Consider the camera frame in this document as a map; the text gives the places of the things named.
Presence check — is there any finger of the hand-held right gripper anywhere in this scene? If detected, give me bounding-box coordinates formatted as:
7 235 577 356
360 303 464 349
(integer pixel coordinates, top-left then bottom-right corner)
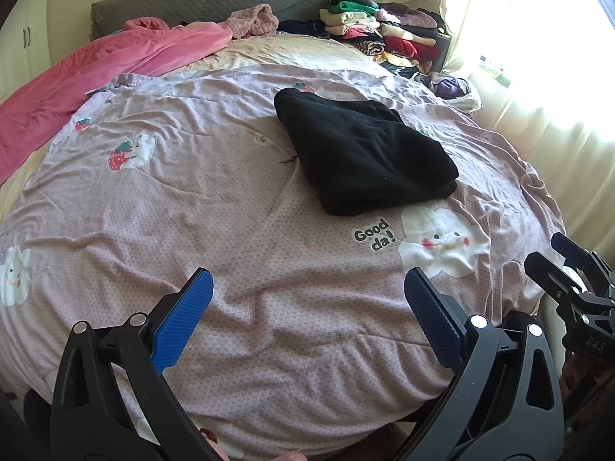
524 250 585 311
550 231 615 295

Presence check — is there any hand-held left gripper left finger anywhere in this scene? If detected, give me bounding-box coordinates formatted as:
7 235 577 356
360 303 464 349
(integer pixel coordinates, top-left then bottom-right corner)
49 267 226 461

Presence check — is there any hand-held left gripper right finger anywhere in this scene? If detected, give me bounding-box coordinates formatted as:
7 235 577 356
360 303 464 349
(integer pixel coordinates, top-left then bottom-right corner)
399 266 566 461

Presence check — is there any black sweater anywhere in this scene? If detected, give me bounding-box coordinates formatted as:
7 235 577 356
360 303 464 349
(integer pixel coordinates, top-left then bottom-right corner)
274 87 459 217

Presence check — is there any purple and white clothes bundle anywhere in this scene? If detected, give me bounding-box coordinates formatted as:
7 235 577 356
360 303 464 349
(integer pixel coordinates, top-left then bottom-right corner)
427 72 482 113

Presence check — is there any pile of folded clothes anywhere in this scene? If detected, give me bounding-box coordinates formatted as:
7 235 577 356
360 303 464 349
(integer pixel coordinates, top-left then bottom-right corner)
319 0 445 70

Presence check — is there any person's right hand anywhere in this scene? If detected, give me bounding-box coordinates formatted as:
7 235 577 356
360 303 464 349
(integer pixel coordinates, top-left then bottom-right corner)
560 352 615 398

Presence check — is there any person's left hand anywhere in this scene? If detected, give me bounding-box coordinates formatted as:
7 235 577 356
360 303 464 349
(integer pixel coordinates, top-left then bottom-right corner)
198 426 309 461

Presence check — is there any lilac printed blanket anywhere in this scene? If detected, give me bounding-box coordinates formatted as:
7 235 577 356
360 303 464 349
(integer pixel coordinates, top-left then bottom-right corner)
0 65 565 447

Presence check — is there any pale curtain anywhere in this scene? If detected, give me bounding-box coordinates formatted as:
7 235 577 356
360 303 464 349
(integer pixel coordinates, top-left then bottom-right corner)
439 0 615 260

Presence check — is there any small green item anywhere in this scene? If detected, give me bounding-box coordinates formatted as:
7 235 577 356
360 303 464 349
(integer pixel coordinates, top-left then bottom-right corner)
480 55 512 87

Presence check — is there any dark bedside cabinet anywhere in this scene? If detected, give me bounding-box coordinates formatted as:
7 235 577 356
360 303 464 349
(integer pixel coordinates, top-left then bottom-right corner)
435 33 455 65

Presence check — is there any pink blanket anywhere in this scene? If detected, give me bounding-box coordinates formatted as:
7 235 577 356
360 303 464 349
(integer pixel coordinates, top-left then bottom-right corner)
0 17 234 186

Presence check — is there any bed with beige sheet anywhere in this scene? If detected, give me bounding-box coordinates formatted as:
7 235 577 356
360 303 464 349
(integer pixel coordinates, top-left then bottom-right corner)
0 33 577 461

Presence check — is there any pink fluffy garment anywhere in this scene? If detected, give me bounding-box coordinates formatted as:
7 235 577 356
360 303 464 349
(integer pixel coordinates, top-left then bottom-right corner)
226 3 279 40

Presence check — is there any navy garment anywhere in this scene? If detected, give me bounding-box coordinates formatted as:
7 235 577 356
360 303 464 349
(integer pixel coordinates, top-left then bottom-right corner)
279 19 332 39

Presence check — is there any grey padded headboard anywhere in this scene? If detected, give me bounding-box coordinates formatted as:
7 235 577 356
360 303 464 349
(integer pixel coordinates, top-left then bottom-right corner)
90 0 334 41

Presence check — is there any white wardrobe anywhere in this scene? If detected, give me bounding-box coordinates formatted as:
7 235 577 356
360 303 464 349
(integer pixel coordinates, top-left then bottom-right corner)
0 0 51 101

